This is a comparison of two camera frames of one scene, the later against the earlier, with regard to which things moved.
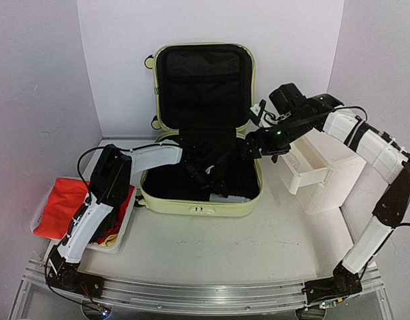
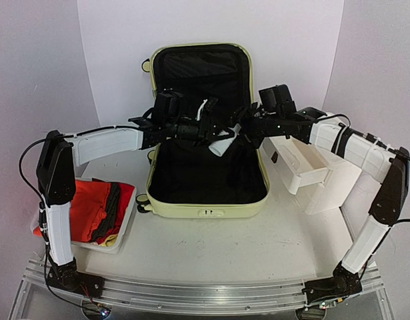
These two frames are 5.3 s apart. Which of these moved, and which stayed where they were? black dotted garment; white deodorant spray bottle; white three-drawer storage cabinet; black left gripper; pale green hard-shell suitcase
Moved: white deodorant spray bottle; black left gripper
Stayed: black dotted garment; pale green hard-shell suitcase; white three-drawer storage cabinet
